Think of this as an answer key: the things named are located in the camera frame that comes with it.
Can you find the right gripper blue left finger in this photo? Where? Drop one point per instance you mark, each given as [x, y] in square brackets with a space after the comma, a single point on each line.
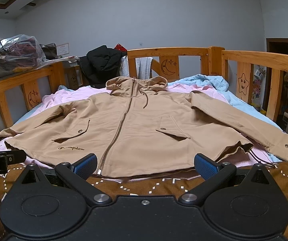
[75, 175]

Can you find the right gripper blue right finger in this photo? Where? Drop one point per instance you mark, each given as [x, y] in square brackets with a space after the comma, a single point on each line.
[215, 175]

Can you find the tan hooded zip jacket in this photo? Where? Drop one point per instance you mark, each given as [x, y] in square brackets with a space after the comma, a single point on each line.
[138, 127]

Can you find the clear plastic bag of clothes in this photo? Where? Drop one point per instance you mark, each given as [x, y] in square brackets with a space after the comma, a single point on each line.
[20, 53]

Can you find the pink bed sheet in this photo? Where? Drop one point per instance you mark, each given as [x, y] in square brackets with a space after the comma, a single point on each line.
[64, 95]

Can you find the brown patterned blanket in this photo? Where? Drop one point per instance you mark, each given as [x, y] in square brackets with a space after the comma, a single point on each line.
[173, 184]

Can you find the grey striped cloth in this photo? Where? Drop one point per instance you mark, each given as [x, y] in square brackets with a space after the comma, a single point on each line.
[143, 67]

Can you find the black jacket on rail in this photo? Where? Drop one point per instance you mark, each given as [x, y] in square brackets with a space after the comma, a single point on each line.
[100, 65]

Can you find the wooden bed frame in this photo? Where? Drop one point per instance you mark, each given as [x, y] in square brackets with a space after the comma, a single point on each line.
[213, 61]

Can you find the white certificate on wall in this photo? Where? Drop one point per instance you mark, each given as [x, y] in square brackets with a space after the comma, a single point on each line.
[62, 49]

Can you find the red paper on wall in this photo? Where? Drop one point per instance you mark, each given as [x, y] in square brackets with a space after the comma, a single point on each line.
[120, 48]

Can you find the dark wooden door frame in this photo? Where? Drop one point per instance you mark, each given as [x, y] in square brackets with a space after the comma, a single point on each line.
[277, 45]

